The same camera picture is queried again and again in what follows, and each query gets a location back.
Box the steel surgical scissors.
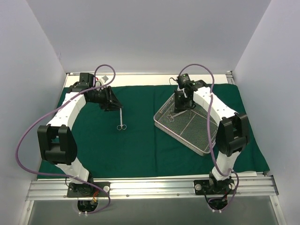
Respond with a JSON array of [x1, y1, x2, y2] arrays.
[[167, 110, 186, 122]]

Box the steel forceps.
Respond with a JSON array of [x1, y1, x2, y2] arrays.
[[117, 108, 127, 131]]

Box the wire mesh instrument tray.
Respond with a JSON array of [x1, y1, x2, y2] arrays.
[[153, 95, 210, 156]]

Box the green surgical drape cloth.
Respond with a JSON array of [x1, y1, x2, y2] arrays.
[[38, 83, 270, 179]]

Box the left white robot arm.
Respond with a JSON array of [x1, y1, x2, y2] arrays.
[[37, 73, 123, 196]]

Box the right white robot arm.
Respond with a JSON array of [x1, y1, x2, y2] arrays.
[[174, 79, 250, 194]]

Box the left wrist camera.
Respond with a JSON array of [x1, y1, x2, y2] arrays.
[[78, 73, 95, 87]]

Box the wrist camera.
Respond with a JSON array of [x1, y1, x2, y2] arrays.
[[78, 73, 95, 87], [177, 73, 191, 87]]

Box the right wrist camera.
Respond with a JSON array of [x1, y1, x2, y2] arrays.
[[177, 73, 191, 87]]

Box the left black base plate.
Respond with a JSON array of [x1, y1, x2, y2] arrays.
[[67, 182, 110, 198]]

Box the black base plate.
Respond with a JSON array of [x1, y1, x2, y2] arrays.
[[67, 182, 110, 198], [194, 179, 235, 195]]

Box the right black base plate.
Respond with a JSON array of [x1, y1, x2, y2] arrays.
[[194, 179, 235, 195]]

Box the aluminium front rail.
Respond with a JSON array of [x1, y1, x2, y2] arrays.
[[26, 172, 278, 201]]

